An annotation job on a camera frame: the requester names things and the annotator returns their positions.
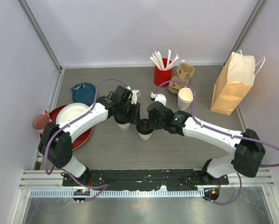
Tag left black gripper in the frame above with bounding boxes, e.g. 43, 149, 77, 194
119, 101, 142, 126

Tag black lid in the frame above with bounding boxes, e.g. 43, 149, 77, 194
136, 119, 153, 135
114, 117, 130, 125

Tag white paper cup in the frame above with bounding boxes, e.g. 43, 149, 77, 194
117, 123, 130, 131
138, 132, 152, 140

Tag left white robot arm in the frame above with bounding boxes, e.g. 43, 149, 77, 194
38, 86, 141, 186

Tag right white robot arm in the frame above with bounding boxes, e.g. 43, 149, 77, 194
147, 101, 265, 184

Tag stack of white paper cups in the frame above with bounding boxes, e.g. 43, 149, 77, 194
177, 88, 193, 111

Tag blue cloth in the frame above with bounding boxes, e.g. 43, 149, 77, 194
71, 83, 96, 105

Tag red straw holder cup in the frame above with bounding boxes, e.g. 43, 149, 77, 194
154, 66, 173, 86

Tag white paper plate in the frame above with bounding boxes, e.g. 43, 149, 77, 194
56, 103, 89, 124

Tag red round plate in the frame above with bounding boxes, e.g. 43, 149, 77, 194
49, 105, 92, 150

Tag brown cardboard cup carrier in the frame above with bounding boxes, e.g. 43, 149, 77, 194
168, 63, 195, 94

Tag white wrapped straws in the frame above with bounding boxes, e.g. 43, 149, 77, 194
150, 49, 185, 71

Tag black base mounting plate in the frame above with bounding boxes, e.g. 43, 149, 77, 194
62, 168, 230, 192

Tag pink plastic cup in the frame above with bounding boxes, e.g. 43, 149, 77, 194
32, 110, 51, 130

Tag brown paper bag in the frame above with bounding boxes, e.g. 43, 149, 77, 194
210, 50, 265, 116

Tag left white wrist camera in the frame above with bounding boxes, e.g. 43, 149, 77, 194
127, 86, 141, 105

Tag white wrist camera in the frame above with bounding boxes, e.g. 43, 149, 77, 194
150, 92, 166, 106
127, 86, 141, 105

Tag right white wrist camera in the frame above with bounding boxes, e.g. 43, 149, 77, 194
150, 92, 166, 106

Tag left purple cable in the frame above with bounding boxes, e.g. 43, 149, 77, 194
44, 78, 130, 202

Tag purple cable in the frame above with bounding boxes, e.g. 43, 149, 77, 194
153, 80, 279, 205
44, 78, 130, 202

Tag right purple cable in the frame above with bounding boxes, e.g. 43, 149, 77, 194
153, 80, 279, 205

